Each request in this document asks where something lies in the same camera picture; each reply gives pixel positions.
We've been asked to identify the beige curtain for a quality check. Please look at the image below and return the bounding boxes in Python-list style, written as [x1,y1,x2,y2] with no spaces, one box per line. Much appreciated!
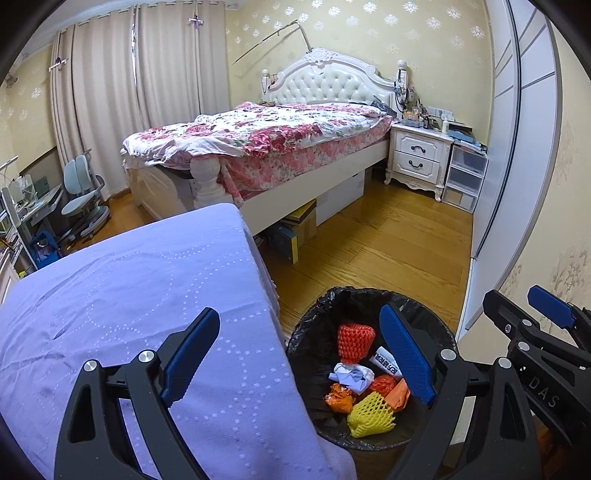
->
[136,0,227,134]
[51,4,139,204]

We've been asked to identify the pale blue desk chair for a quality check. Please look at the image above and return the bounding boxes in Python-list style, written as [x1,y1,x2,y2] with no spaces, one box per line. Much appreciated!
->
[60,148,112,243]

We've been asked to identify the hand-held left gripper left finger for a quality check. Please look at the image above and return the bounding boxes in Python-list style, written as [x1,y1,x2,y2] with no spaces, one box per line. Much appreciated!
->
[54,307,221,480]

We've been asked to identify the clear plastic drawer unit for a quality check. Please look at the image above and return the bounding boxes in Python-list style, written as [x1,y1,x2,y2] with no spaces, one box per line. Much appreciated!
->
[441,143,489,214]

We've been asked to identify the white sliding wardrobe door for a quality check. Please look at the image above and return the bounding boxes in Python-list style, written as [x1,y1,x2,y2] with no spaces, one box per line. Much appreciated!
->
[457,0,564,330]

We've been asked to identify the red orange small box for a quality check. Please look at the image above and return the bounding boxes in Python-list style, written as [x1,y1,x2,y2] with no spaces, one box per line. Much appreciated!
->
[387,377,411,412]

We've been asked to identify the white nightstand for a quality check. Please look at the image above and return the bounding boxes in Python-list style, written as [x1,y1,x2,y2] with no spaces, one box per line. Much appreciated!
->
[384,124,455,202]

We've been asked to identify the blue bag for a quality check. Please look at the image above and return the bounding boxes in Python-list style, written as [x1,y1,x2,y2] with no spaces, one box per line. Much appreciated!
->
[28,231,61,271]

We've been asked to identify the pale purple paper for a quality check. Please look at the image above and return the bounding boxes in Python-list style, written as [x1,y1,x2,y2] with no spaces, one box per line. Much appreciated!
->
[329,362,375,394]

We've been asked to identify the white bed with tufted headboard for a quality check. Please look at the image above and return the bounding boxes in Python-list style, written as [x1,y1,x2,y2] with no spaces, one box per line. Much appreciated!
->
[121,50,402,236]

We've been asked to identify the cardboard box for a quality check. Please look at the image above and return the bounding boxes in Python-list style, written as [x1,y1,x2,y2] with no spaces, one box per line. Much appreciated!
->
[277,198,319,264]

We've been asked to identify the thin metal pole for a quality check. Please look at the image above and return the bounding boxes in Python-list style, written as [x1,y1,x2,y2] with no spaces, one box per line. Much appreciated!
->
[232,23,311,65]

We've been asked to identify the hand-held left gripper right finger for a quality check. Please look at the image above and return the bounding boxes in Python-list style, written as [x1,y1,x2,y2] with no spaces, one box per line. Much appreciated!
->
[379,304,539,480]

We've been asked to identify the pink floral bed sheet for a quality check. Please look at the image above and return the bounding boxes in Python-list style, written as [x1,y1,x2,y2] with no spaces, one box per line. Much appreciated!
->
[222,122,393,197]

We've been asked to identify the red foam fruit net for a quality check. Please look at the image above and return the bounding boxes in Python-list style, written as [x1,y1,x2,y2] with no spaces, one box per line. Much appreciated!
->
[337,323,376,364]

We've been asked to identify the orange mesh bag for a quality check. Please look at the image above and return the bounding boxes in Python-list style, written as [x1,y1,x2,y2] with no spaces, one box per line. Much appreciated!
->
[369,374,399,395]

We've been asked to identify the orange plastic bag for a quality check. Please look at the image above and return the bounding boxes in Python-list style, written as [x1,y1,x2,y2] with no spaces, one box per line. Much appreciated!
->
[324,383,355,414]

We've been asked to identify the white storage box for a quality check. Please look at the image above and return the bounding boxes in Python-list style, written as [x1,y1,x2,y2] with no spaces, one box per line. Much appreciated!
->
[316,168,365,227]

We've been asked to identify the grey study desk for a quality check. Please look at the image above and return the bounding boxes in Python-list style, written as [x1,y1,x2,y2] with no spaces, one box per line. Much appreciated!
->
[0,175,65,259]

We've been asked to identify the white ointment tube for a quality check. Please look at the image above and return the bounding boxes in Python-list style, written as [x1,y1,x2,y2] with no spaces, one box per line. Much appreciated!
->
[367,345,402,377]

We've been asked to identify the pink floral quilt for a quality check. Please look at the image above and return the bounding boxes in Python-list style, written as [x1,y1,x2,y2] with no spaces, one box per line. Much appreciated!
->
[122,102,393,169]

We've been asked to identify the stack of books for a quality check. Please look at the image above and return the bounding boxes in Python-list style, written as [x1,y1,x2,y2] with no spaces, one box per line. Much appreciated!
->
[445,122,489,153]

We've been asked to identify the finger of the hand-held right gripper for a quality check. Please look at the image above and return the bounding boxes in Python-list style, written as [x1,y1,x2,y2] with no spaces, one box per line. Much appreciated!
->
[527,285,591,337]
[482,290,541,356]

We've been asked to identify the small items on nightstand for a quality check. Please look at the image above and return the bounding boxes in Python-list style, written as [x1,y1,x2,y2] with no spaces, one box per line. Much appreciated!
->
[399,99,446,132]

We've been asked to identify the purple tablecloth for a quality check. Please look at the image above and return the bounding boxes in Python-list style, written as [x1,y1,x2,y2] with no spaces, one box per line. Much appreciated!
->
[0,202,358,480]

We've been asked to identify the trash bin with black bag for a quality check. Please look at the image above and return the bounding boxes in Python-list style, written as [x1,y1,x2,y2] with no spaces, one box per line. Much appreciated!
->
[284,286,458,480]

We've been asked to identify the yellow foam fruit net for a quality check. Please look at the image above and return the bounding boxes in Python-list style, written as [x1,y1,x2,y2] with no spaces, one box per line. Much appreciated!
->
[346,391,397,438]

